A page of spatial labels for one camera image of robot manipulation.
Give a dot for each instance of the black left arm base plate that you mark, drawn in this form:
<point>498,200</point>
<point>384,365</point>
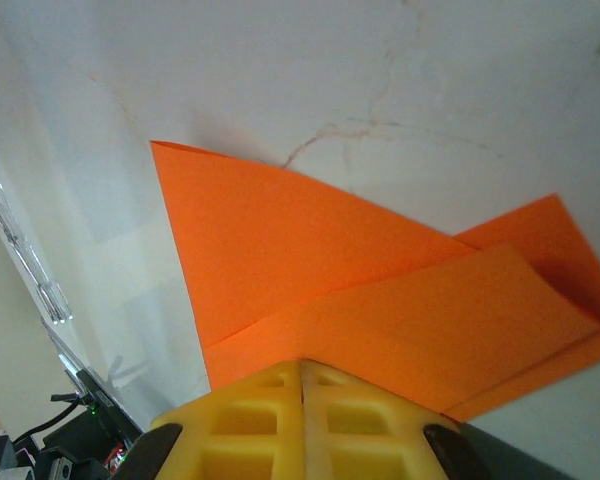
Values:
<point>105,400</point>

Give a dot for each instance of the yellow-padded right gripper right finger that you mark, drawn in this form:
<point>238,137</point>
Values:
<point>315,450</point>

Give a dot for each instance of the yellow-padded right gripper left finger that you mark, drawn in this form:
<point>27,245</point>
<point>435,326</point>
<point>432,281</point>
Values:
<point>280,450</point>

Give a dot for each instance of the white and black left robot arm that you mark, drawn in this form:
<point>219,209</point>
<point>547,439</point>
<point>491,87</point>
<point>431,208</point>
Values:
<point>70,462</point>

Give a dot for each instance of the aluminium front rail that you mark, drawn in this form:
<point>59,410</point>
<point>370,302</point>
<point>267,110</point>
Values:
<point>50,295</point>

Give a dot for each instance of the orange cloth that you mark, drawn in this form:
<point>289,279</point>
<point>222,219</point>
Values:
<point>305,260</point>

